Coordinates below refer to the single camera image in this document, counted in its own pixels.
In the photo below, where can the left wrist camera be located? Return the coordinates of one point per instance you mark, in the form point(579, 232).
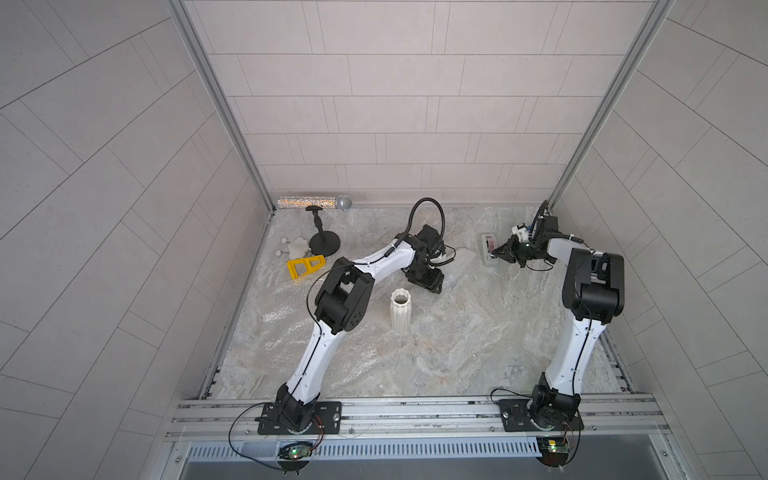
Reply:
point(432, 240)

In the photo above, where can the white plastic toy figure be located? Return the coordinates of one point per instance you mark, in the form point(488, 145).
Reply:
point(293, 249)

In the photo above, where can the right small circuit board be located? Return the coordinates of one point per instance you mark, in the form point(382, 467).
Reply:
point(554, 452)

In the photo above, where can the tape dispenser with red roll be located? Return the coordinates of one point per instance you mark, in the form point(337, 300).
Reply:
point(487, 244)

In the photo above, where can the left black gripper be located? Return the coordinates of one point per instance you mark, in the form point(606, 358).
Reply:
point(435, 275)

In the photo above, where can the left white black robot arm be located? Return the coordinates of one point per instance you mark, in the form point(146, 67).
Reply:
point(340, 305)

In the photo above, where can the left small circuit board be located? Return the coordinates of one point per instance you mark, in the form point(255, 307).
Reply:
point(298, 451)

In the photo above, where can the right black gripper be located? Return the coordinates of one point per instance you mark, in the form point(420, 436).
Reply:
point(513, 253)

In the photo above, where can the aluminium mounting rail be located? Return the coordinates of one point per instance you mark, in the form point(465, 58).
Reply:
point(418, 417)

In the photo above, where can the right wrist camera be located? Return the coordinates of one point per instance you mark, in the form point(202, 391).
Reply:
point(541, 226)

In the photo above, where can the glittery silver strip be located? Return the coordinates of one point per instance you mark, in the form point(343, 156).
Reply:
point(293, 202)

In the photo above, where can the white ribbed ceramic vase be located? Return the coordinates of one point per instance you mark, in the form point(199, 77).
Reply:
point(401, 310)

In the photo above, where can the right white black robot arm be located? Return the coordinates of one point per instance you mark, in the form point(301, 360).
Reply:
point(593, 294)

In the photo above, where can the black round base stand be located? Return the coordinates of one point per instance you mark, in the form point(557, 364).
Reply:
point(324, 242)

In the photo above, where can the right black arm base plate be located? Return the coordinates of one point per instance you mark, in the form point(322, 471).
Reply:
point(516, 417)

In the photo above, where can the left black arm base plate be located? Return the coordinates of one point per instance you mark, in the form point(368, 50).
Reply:
point(277, 419)

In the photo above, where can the yellow plastic triangular frame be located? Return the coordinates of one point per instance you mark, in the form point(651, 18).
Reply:
point(305, 266)

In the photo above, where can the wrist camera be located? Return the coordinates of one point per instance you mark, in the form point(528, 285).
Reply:
point(432, 240)
point(541, 226)

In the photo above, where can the small circuit board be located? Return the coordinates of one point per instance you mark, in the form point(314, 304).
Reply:
point(554, 452)
point(298, 451)

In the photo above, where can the silver glitter ball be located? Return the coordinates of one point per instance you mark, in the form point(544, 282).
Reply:
point(343, 202)

